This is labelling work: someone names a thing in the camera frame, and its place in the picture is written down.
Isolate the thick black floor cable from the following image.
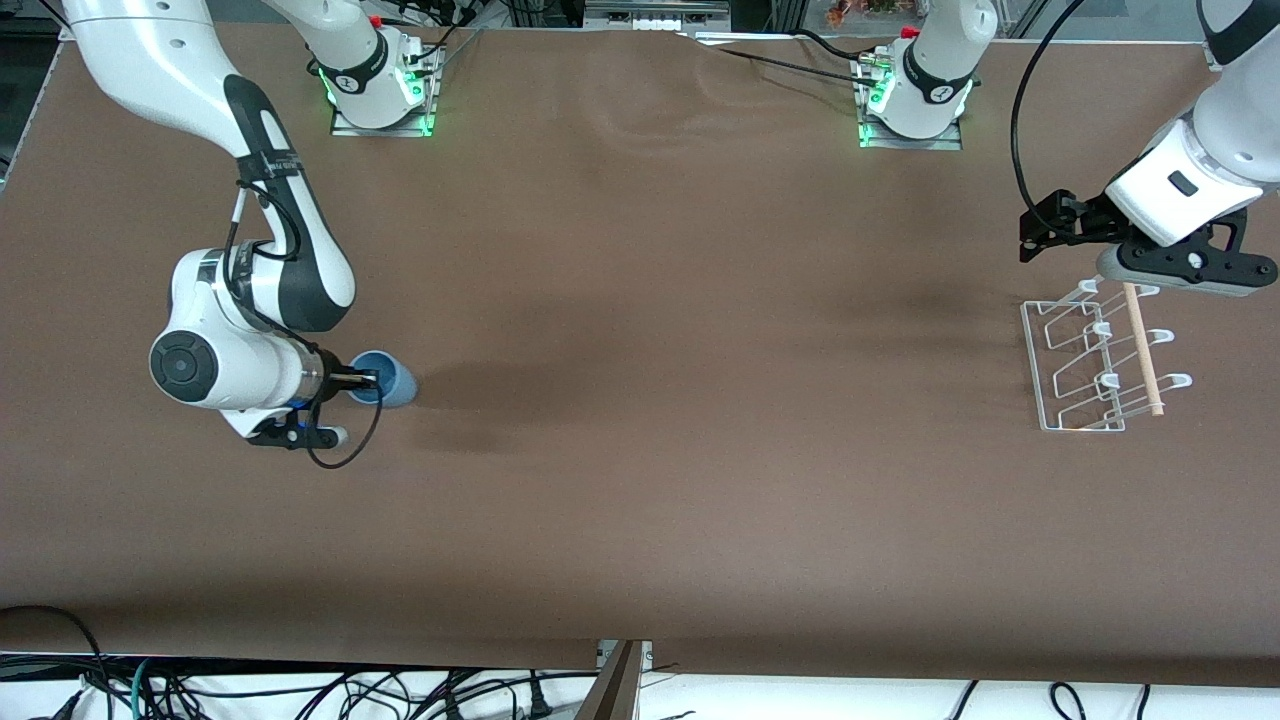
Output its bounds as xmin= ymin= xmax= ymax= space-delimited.
xmin=0 ymin=605 xmax=111 ymax=720

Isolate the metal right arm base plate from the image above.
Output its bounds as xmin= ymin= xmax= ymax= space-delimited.
xmin=330 ymin=40 xmax=438 ymax=138

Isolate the blue plastic cup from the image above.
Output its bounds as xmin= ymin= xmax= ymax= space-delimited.
xmin=348 ymin=349 xmax=419 ymax=410

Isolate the white wire rack wooden rod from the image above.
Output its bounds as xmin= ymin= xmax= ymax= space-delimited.
xmin=1020 ymin=278 xmax=1194 ymax=433

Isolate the wooden beam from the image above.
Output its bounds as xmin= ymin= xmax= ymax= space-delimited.
xmin=577 ymin=640 xmax=646 ymax=720

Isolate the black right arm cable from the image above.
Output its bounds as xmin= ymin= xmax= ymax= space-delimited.
xmin=228 ymin=150 xmax=386 ymax=471

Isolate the grey power strip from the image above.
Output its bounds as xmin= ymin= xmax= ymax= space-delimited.
xmin=585 ymin=0 xmax=731 ymax=31

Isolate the black cable lying on table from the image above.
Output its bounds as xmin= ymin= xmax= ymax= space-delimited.
xmin=700 ymin=28 xmax=881 ymax=91

